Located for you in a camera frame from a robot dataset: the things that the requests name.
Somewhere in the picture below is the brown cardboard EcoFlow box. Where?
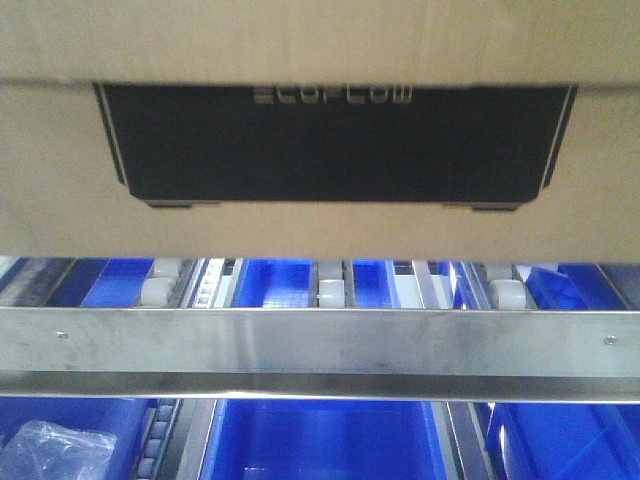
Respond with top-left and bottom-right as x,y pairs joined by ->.
1,1 -> 639,263

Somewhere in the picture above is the grey roller track rail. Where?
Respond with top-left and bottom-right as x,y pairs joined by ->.
133,398 -> 181,479

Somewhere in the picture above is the blue bin with plastic bags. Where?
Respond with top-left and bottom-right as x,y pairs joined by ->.
1,397 -> 157,479

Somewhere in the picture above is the steel shelf front beam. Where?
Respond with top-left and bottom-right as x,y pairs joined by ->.
1,307 -> 639,403

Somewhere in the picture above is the right blue bin lower shelf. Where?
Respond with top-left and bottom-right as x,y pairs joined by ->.
474,403 -> 639,479

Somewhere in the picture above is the blue bin shelf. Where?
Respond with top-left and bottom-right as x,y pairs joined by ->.
200,399 -> 447,479
474,403 -> 639,479

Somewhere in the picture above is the white roller track rail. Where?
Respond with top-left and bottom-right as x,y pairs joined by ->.
138,257 -> 193,308

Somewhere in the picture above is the centre blue bin lower shelf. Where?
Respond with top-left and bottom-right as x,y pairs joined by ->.
200,399 -> 447,479

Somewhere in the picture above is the clear plastic bag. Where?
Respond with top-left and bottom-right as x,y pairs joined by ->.
1,420 -> 117,479

